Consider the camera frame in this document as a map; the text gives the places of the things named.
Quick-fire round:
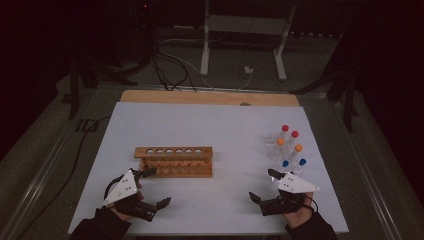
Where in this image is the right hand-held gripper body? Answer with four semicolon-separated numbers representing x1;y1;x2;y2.
259;172;321;217

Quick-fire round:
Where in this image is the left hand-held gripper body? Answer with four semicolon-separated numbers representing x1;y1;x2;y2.
101;168;158;222

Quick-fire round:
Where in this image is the clear plastic tube rack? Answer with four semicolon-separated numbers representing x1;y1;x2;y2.
264;131;308;177

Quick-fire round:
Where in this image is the orange-capped test tube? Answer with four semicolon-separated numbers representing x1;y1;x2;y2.
289;143;304;164
275;137;286;156

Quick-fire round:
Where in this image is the wooden test tube rack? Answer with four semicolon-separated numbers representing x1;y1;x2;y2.
133;146;214;179

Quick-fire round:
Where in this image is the person's left hand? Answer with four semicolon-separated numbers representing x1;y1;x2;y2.
106;206;135;222

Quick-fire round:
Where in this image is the person's right hand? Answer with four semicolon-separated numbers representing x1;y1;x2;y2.
282;192;315;230

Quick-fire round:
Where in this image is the white board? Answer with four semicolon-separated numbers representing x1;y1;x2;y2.
68;101;350;236

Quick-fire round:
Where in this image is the black stand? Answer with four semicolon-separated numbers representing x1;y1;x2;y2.
67;55;138;120
289;70;360;133

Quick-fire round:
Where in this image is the white metal stand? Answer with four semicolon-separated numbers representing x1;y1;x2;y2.
199;0;298;82

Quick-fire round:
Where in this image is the power strip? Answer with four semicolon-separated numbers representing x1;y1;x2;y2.
289;30;344;39

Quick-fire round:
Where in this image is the left hand-held gripper cable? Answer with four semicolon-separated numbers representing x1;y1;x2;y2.
103;174;130;201

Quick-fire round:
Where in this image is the hand-held gripper cable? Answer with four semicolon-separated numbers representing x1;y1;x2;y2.
103;174;130;201
301;194;320;214

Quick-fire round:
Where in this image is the right hand-held gripper cable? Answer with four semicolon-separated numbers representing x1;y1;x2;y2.
301;194;320;214

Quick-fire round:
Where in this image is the black floor cable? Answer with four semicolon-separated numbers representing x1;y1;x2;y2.
18;114;112;240

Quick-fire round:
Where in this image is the metal floor rail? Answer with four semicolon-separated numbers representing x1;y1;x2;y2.
0;124;75;240
331;99;424;240

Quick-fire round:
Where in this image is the black cable bundle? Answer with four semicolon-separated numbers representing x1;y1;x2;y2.
146;31;198;92

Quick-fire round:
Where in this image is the white cable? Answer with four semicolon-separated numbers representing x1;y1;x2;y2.
159;38;254;91

